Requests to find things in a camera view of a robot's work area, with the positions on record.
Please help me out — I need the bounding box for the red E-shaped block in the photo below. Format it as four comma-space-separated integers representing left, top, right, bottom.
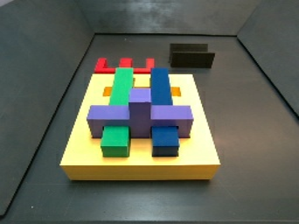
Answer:
95, 58, 155, 74

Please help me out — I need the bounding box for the yellow base board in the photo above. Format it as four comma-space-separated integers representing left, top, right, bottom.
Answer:
60, 74, 220, 180

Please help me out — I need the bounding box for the purple cross block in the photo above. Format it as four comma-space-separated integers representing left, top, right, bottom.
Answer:
87, 88, 194, 138

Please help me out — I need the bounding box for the blue long block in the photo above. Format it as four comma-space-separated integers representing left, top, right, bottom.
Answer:
151, 68, 180, 157

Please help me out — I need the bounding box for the green long block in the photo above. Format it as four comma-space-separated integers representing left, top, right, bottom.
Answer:
100, 68, 134, 158

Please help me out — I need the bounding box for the black block holder stand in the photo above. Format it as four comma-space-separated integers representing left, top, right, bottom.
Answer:
170, 43, 215, 68

